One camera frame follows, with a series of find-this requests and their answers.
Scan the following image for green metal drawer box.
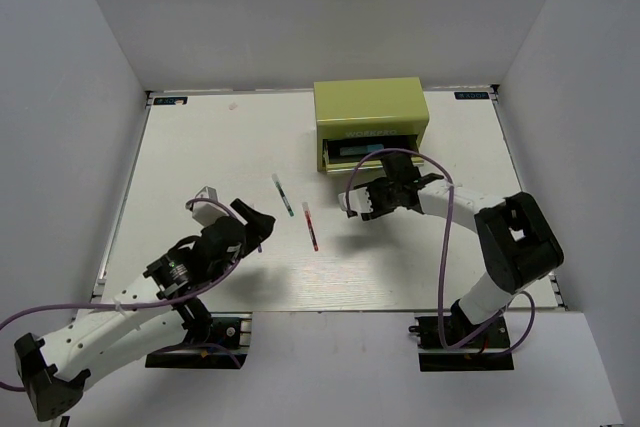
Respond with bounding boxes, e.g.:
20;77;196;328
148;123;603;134
313;77;430;173

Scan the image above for red pen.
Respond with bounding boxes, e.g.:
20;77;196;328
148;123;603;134
302;202;319;252

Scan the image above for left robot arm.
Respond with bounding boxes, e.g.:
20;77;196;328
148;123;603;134
14;199;276;422

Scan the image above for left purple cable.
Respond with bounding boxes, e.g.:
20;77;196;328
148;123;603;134
0;199;246;393

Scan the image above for green pen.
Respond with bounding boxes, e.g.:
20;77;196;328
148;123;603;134
271;173;295;217

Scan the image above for right corner label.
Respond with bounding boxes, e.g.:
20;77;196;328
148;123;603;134
454;91;490;100

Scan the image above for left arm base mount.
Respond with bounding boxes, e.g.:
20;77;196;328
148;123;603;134
145;313;252;370

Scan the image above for blue highlighter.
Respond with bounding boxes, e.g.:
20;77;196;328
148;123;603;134
339;144;384;157

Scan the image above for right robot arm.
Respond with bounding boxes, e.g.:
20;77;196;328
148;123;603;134
340;148;564;349

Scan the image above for corner label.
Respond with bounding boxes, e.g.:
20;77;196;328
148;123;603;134
153;96;188;105
454;91;490;100

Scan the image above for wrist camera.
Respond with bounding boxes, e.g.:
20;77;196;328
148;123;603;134
185;186;226;227
338;187;373;217

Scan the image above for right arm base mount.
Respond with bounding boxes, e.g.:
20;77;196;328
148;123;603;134
408;316;514;373

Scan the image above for left corner label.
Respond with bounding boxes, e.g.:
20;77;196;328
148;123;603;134
153;96;188;105

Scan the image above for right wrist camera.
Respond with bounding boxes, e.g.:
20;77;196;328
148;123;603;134
338;187;373;217

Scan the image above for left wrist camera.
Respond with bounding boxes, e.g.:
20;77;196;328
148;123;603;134
185;186;226;227

